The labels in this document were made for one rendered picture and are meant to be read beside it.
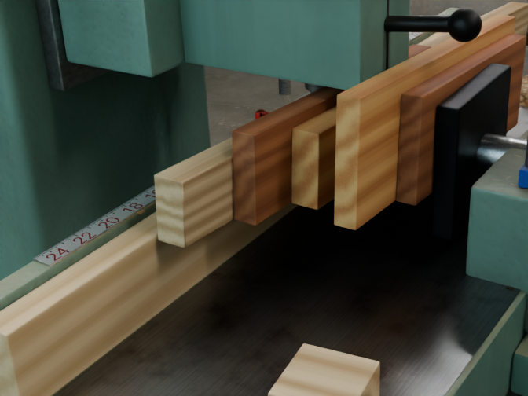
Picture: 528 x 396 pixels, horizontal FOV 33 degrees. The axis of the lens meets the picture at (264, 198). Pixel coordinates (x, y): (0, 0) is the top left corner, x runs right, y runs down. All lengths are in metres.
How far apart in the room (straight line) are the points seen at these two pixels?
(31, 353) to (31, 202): 0.23
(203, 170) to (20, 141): 0.20
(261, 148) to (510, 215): 0.15
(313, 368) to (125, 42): 0.28
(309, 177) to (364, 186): 0.04
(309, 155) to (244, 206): 0.05
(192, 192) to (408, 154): 0.14
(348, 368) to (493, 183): 0.17
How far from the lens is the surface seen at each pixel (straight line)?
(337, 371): 0.42
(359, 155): 0.50
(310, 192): 0.54
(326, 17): 0.55
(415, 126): 0.53
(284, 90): 0.68
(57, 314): 0.46
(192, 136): 0.80
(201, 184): 0.49
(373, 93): 0.50
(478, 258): 0.55
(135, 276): 0.50
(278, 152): 0.52
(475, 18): 0.54
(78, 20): 0.63
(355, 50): 0.54
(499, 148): 0.58
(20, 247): 0.70
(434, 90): 0.54
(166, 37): 0.60
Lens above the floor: 1.19
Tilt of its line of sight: 27 degrees down
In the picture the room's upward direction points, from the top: 3 degrees counter-clockwise
